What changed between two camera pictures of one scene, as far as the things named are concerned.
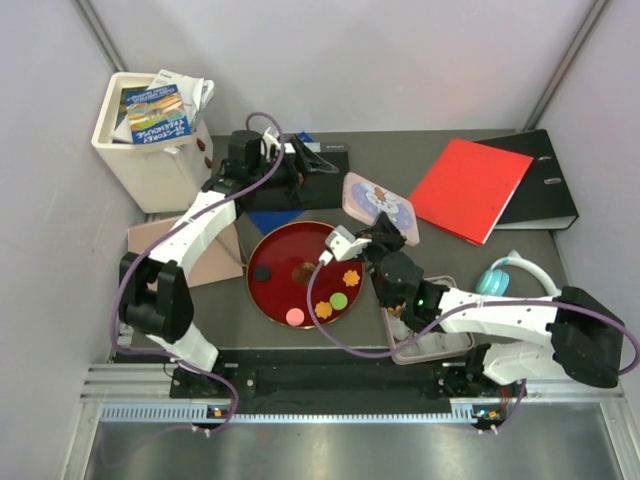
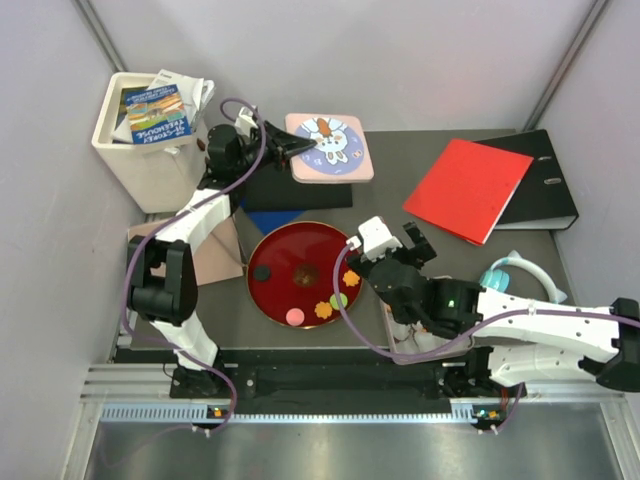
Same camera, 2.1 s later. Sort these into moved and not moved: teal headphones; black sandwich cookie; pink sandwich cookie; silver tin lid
Moved: silver tin lid
Not moved: black sandwich cookie; teal headphones; pink sandwich cookie
